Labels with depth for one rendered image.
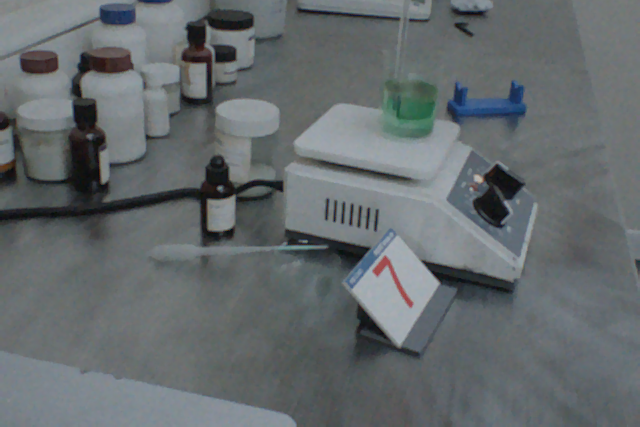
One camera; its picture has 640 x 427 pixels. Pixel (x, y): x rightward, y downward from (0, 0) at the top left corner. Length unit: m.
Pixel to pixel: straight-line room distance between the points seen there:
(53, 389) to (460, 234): 0.31
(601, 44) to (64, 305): 1.75
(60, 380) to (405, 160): 0.30
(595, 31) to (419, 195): 1.56
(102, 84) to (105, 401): 0.38
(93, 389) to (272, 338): 0.13
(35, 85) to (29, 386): 0.38
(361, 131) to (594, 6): 1.51
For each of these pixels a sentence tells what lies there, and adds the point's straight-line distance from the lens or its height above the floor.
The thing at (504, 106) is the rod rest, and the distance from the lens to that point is 1.01.
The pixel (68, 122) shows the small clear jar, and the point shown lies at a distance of 0.75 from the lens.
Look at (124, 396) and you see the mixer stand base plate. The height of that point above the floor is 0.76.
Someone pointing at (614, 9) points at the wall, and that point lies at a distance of 2.11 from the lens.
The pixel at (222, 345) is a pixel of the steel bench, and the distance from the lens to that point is 0.53.
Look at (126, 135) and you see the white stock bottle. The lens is 0.78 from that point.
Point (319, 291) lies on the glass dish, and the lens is 0.57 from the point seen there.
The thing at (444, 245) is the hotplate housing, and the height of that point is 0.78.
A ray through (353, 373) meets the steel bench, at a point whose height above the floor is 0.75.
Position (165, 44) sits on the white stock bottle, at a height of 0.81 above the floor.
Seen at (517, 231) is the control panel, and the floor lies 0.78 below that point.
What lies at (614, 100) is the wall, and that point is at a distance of 2.18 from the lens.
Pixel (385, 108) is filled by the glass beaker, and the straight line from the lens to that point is 0.63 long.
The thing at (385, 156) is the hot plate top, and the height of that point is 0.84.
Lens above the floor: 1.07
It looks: 26 degrees down
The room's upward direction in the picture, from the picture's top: 4 degrees clockwise
